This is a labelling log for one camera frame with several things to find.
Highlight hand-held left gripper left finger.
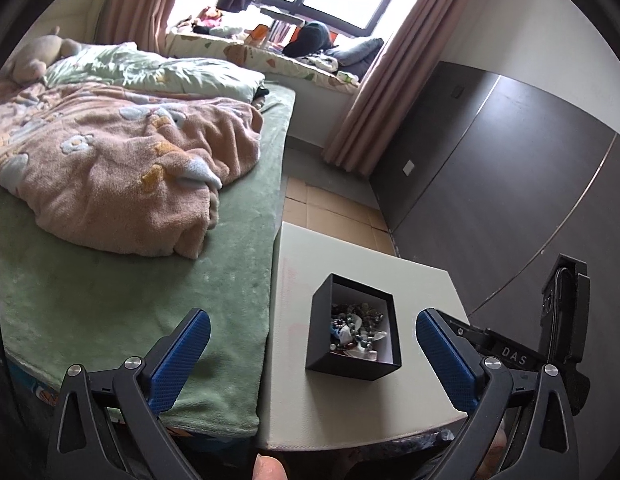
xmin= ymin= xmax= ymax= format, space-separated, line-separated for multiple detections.
xmin=46 ymin=307 xmax=211 ymax=480

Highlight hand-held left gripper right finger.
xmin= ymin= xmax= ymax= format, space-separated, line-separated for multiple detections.
xmin=415 ymin=307 xmax=585 ymax=480

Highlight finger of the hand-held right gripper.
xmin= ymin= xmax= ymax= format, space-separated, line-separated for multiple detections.
xmin=435 ymin=309 xmax=548 ymax=372

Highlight pile of mixed bead jewelry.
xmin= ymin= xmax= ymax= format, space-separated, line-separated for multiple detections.
xmin=329 ymin=301 xmax=388 ymax=362

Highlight black square box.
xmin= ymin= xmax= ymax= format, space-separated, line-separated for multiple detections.
xmin=305 ymin=273 xmax=402 ymax=382

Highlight person's left hand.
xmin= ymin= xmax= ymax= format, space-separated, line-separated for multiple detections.
xmin=252 ymin=452 xmax=287 ymax=480

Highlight bed with green cover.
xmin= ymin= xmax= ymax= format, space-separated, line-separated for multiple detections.
xmin=0 ymin=82 xmax=297 ymax=438

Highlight flat brown cardboard sheet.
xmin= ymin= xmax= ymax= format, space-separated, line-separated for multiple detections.
xmin=282 ymin=180 xmax=395 ymax=256

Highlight pink patterned fleece blanket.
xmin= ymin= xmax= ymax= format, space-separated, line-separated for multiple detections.
xmin=0 ymin=82 xmax=265 ymax=260

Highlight pink curtain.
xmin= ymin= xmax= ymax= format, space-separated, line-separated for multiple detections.
xmin=110 ymin=0 xmax=191 ymax=53
xmin=322 ymin=0 xmax=478 ymax=178

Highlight green patterned pillow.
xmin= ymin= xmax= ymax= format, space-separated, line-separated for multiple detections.
xmin=42 ymin=42 xmax=267 ymax=103

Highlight floral window seat cushion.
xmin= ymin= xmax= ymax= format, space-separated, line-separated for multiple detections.
xmin=165 ymin=27 xmax=361 ymax=93

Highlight dark grey pillow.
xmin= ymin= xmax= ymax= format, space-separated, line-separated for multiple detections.
xmin=325 ymin=37 xmax=385 ymax=78

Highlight pile of colourful clothes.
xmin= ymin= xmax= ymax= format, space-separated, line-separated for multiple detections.
xmin=177 ymin=6 xmax=245 ymax=38

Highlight beige stuffed toy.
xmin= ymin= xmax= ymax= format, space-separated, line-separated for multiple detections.
xmin=7 ymin=25 xmax=83 ymax=81

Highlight black bag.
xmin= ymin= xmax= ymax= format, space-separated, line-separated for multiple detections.
xmin=282 ymin=21 xmax=331 ymax=58

